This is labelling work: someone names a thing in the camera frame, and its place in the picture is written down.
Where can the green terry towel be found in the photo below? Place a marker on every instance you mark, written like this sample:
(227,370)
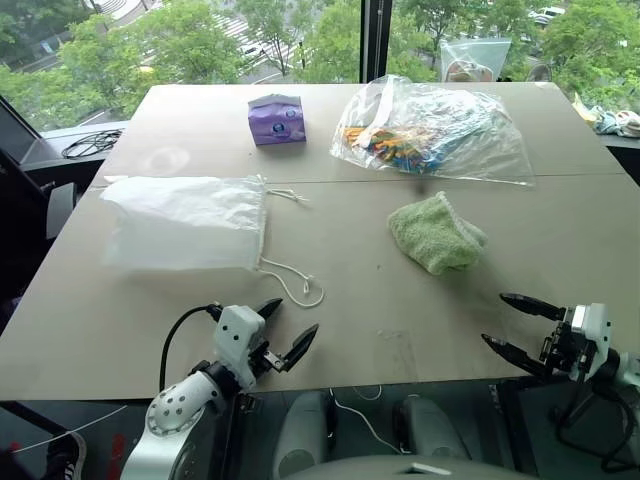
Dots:
(435,237)

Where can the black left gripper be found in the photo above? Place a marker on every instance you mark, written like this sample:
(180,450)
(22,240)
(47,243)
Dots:
(265,357)

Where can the black office chair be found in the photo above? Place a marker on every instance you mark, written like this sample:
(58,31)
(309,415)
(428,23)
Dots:
(30,225)

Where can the pile of pastel cloths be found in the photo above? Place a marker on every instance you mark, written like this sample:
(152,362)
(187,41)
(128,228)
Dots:
(612,122)

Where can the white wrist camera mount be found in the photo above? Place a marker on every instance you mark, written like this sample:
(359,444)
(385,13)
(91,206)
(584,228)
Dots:
(239,330)
(597,325)

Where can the grey curved robot torso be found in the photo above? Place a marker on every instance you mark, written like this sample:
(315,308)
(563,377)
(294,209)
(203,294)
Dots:
(400,470)

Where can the dark window frame post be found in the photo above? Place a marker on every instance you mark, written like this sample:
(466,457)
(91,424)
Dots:
(375,40)

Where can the grey rounded shape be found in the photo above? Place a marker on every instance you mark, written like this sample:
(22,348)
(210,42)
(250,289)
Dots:
(432,427)
(300,430)

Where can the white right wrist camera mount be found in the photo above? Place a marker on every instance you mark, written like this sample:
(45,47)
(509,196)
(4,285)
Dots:
(597,325)

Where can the clear bag with colourful items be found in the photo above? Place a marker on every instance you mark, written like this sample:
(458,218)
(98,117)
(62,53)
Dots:
(430,135)

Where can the black and white shoe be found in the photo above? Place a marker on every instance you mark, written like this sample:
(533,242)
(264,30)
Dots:
(67,457)

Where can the purple tissue pack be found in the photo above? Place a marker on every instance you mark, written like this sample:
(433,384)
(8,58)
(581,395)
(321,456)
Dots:
(276,121)

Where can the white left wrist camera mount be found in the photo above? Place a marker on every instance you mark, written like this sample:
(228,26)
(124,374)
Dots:
(239,330)

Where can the clear zip bag blue seal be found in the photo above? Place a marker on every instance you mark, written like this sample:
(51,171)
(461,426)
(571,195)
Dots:
(475,60)

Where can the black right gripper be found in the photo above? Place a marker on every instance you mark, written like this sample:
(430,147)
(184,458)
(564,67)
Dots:
(567,350)

